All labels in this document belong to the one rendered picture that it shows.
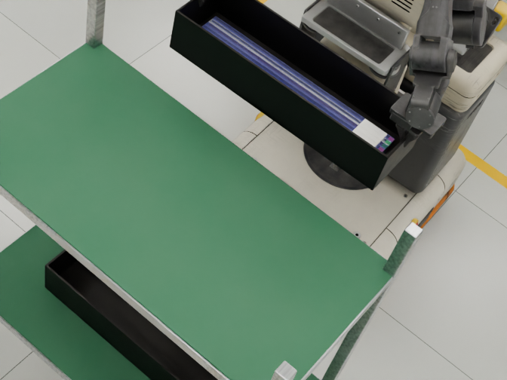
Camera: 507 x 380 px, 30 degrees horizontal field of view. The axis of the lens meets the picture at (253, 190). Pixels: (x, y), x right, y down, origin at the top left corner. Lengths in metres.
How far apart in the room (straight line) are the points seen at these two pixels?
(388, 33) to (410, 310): 1.14
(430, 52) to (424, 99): 0.09
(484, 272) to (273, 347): 1.57
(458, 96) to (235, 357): 1.16
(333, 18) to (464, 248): 1.27
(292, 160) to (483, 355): 0.87
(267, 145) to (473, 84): 0.72
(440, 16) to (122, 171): 0.73
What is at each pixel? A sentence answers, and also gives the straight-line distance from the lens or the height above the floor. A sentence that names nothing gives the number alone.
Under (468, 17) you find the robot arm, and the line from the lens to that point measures 2.09.
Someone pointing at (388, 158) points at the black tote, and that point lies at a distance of 1.96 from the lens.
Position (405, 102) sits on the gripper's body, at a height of 1.19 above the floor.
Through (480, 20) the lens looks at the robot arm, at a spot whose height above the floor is 1.29.
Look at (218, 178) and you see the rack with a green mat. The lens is 2.05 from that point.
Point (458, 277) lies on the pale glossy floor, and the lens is 3.27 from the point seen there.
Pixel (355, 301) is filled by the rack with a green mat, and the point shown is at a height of 0.95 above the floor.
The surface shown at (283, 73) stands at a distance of 2.13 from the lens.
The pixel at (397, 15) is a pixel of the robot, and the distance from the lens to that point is 2.30.
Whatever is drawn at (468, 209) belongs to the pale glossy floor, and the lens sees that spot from 3.45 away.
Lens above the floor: 2.57
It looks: 52 degrees down
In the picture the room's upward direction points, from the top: 17 degrees clockwise
